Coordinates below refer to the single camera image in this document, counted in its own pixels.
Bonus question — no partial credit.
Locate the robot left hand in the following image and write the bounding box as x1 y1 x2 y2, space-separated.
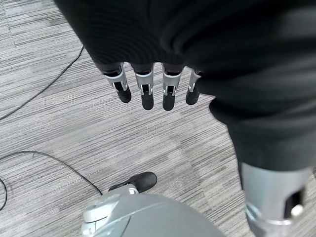
53 0 316 237

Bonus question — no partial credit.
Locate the dark robot foot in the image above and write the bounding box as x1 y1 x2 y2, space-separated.
108 171 158 195

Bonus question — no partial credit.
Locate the silver robot leg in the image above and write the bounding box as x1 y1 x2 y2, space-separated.
81 192 219 237

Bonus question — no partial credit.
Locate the black floor cable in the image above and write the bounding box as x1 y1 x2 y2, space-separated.
0 151 102 212
0 46 85 121

